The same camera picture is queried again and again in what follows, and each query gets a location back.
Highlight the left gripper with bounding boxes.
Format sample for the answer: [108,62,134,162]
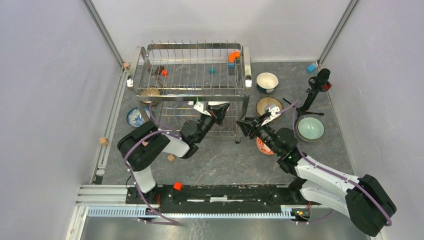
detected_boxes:
[195,102,231,144]

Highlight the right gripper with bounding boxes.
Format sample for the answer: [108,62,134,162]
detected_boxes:
[236,113,282,156]

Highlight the pink speckled bowl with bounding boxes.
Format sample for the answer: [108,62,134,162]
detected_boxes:
[256,96,284,116]

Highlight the white bowl orange rim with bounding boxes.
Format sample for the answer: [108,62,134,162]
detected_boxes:
[256,137,274,156]

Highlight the teal and white bowl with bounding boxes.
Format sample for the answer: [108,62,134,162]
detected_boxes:
[256,72,279,94]

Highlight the pale green bowl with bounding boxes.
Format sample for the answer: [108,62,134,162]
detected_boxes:
[295,117,325,142]

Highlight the black patterned bowl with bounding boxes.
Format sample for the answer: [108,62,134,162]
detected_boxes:
[140,86,162,106]

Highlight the blue floral bowl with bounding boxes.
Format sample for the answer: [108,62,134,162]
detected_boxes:
[126,107,146,128]

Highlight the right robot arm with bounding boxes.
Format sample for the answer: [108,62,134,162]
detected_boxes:
[236,116,397,237]

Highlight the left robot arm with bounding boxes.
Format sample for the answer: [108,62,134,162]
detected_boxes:
[117,101,231,204]

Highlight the metal dish rack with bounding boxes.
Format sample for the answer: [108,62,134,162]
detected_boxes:
[127,41,252,143]

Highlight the orange toy piece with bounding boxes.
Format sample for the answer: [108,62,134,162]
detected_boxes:
[228,51,241,68]

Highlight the small tan block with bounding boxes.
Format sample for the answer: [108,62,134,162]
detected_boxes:
[167,154,176,163]

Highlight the small red block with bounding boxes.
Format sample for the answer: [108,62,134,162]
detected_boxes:
[161,70,169,77]

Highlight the black microphone on tripod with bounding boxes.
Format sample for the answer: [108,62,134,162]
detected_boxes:
[294,68,332,124]

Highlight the blue block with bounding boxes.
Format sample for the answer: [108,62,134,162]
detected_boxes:
[306,63,318,73]

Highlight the red cube on base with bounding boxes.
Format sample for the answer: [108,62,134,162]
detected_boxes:
[173,182,183,191]

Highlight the corner wooden cube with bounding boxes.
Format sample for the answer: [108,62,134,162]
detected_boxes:
[123,62,131,70]

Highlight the light wooden cube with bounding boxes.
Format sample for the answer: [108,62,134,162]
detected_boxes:
[98,136,109,146]

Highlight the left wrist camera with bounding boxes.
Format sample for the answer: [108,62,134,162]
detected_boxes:
[193,101,211,116]

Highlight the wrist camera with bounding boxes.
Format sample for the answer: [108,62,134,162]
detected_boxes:
[193,101,211,116]
[261,104,282,126]

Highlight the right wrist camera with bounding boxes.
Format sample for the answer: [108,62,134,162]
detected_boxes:
[261,104,282,126]

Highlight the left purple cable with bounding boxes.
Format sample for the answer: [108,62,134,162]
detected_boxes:
[123,100,186,226]

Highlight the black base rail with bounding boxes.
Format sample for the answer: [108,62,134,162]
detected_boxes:
[125,184,316,214]

